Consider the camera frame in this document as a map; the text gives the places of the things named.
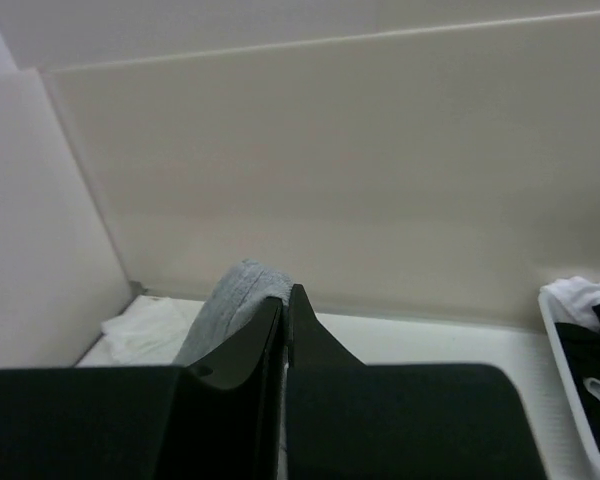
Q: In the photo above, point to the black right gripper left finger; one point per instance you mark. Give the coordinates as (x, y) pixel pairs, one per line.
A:
(215, 419)

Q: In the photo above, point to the white garment in basket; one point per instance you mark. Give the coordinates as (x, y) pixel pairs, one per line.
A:
(573, 300)

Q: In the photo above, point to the black tank tops pile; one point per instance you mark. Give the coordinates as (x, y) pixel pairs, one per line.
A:
(581, 347)

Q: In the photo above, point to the folded white tank top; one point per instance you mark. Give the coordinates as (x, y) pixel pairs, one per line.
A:
(150, 332)

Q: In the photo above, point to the white plastic laundry basket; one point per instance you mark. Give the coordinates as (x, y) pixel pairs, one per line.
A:
(582, 426)

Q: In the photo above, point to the grey tank top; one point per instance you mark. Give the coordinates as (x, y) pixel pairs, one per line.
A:
(231, 305)

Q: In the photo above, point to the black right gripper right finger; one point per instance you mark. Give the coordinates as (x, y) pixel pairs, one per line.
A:
(345, 419)

